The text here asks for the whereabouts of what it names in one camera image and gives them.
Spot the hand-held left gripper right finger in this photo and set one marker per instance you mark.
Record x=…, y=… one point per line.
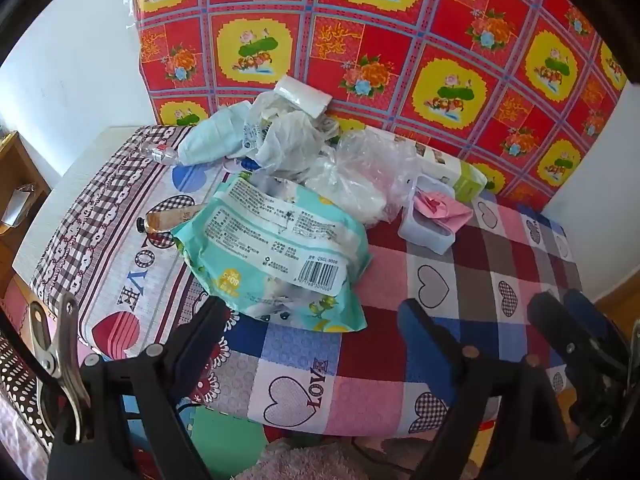
x=420, y=325

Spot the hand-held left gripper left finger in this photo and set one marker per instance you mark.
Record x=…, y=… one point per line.
x=207, y=325

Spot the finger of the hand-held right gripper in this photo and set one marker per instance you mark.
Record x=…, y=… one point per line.
x=550, y=315
x=590, y=315

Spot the teal wet wipes packet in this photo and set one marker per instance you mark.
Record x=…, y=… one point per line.
x=280, y=240

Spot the clear red label plastic bottle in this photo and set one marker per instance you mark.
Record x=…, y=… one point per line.
x=161, y=152

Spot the white plastic bag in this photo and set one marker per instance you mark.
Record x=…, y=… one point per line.
x=290, y=135

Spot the heart print checkered tablecloth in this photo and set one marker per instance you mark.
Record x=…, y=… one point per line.
x=450, y=270

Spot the white plastic tray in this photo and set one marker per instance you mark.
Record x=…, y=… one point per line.
x=425, y=232

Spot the small amber bottle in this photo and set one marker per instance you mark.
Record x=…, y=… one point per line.
x=165, y=219

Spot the metal spring clip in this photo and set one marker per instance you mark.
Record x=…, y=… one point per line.
x=55, y=350

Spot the white green carton box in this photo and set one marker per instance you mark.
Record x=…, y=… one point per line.
x=450, y=167

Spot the clear plastic bag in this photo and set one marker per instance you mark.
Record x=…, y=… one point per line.
x=360, y=175

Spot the pink fuzzy pants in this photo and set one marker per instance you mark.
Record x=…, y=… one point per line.
x=300, y=460

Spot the light blue crumpled packet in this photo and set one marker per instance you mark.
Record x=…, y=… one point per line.
x=210, y=135

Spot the dark polka dot cloth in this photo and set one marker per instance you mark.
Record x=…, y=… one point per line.
x=20, y=385

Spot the wooden cabinet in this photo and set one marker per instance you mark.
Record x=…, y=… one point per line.
x=25, y=160

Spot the white tissue roll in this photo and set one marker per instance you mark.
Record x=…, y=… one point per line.
x=305, y=96

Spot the red yellow floral wall cloth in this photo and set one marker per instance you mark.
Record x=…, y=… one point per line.
x=400, y=10

